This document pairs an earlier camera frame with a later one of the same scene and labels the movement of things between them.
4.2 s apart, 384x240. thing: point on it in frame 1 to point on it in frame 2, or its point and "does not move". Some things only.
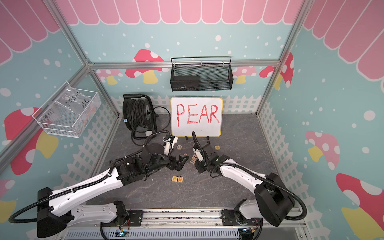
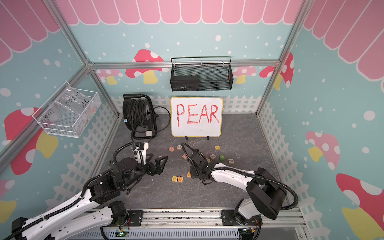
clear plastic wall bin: (72, 112) does not move
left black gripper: (173, 166) to (159, 169)
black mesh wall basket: (201, 73) does not move
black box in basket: (185, 83) does not move
